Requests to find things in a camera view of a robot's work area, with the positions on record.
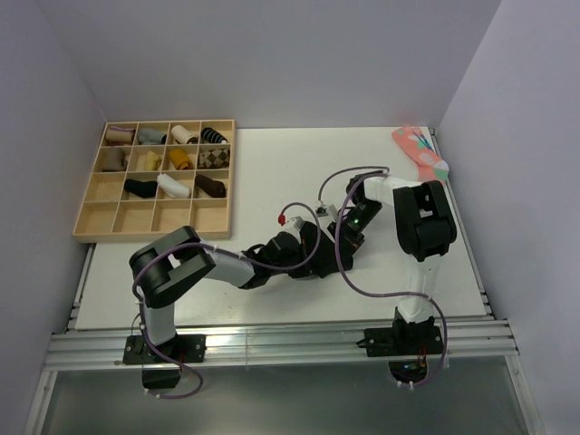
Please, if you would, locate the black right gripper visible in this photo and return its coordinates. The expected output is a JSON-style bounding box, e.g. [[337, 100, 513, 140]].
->
[[328, 200, 383, 266]]

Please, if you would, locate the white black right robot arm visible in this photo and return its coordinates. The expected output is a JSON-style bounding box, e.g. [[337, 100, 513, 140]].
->
[[334, 170, 458, 353]]

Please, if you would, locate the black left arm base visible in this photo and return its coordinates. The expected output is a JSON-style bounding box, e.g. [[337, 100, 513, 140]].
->
[[121, 334, 206, 391]]

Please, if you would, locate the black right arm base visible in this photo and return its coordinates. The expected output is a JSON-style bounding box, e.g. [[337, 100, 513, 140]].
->
[[356, 324, 443, 385]]

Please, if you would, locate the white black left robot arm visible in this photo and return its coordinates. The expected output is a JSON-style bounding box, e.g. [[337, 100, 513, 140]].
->
[[129, 222, 337, 362]]

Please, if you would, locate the pink patterned sock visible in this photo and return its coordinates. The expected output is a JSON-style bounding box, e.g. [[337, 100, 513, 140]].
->
[[391, 126, 450, 184]]

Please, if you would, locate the dark brown rolled sock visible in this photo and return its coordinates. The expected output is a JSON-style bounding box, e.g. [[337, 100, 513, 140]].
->
[[195, 174, 227, 198]]

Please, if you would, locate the brown checkered rolled sock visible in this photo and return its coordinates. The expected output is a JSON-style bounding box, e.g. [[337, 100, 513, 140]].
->
[[198, 148, 230, 169]]

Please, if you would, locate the white rolled sock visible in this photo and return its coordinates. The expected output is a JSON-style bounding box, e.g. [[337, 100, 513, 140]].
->
[[157, 173, 191, 198]]

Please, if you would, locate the black white striped sock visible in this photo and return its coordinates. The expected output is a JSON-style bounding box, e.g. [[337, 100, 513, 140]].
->
[[200, 127, 228, 144]]

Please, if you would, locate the mustard yellow rolled sock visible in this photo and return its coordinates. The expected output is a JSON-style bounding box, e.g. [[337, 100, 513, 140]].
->
[[169, 149, 194, 170]]

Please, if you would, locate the cream rolled sock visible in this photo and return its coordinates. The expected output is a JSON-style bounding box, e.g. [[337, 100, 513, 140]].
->
[[171, 125, 198, 144]]

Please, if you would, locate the black rolled sock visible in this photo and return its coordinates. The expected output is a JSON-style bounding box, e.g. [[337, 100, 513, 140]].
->
[[123, 179, 158, 198]]

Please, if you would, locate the wooden compartment tray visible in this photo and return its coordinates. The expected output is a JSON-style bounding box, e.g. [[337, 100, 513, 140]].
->
[[72, 120, 237, 243]]

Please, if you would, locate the pale yellow rolled sock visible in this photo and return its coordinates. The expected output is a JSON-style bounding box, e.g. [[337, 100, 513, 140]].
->
[[142, 151, 162, 171]]

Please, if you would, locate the grey rolled sock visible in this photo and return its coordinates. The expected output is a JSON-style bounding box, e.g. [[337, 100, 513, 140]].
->
[[137, 128, 167, 145]]

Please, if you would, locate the taupe rolled sock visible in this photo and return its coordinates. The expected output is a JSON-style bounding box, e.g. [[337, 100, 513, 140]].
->
[[101, 149, 127, 172]]

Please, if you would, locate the beige purple rolled sock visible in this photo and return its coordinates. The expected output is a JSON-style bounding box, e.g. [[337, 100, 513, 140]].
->
[[105, 126, 135, 144]]

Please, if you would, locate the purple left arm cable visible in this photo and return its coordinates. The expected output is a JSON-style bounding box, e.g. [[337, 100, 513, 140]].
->
[[133, 202, 322, 400]]

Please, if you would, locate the aluminium frame rail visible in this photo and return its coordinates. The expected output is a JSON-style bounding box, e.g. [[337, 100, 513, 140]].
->
[[43, 242, 518, 372]]

